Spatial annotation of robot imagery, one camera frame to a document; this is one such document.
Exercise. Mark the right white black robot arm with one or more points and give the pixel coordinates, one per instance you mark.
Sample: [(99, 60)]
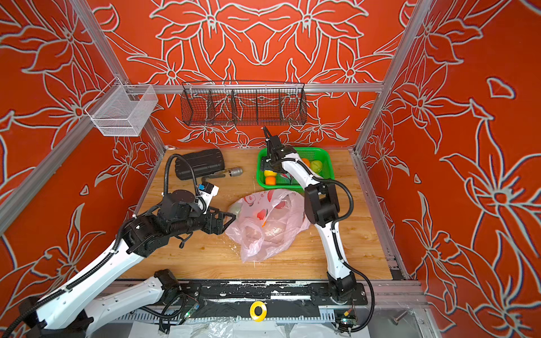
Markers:
[(327, 202)]

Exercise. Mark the pink plastic bag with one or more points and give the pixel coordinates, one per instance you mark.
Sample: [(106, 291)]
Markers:
[(267, 223)]

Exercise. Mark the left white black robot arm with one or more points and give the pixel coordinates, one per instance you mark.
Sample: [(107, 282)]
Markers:
[(73, 309)]

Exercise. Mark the yellow green pear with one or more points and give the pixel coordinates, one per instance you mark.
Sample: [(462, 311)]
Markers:
[(316, 166)]

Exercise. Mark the black wire wall basket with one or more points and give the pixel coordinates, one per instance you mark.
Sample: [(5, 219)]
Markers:
[(248, 103)]

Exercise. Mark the yellow tape roll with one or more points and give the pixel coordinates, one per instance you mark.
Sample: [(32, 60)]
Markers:
[(258, 311)]

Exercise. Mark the black plastic tool case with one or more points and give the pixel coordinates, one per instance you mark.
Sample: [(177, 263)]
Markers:
[(203, 163)]

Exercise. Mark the white wire mesh basket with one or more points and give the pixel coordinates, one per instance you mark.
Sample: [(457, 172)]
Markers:
[(118, 112)]

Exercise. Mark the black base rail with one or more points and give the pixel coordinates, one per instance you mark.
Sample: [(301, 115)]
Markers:
[(313, 292)]

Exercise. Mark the yellow lemon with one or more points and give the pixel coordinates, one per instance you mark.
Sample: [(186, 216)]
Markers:
[(269, 173)]

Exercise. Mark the green plastic basket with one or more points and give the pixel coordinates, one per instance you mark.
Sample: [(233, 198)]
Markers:
[(288, 181)]

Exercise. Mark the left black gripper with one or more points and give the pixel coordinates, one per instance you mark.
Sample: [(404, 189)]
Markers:
[(220, 228)]

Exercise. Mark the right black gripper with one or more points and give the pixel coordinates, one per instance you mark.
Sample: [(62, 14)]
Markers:
[(270, 161)]

